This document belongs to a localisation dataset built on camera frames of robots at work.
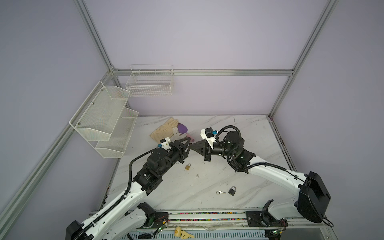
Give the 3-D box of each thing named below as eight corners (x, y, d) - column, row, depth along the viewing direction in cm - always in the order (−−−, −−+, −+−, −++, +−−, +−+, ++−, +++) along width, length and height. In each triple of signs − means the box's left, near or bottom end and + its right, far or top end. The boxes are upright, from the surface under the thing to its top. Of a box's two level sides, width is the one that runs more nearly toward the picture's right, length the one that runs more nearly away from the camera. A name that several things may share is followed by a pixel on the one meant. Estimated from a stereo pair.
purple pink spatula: (176, 133, 111) (176, 131, 110) (177, 125, 117) (177, 123, 115) (187, 133, 111) (187, 131, 110) (188, 125, 117) (187, 123, 115)
